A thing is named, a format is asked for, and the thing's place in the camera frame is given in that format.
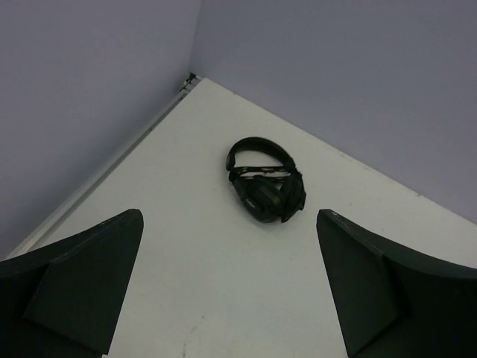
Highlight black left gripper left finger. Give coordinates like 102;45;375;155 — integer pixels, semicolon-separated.
1;209;144;357

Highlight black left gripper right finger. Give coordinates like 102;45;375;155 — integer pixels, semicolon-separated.
316;209;476;357

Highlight black wrapped headphones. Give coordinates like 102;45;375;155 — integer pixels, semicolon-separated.
226;136;306;223

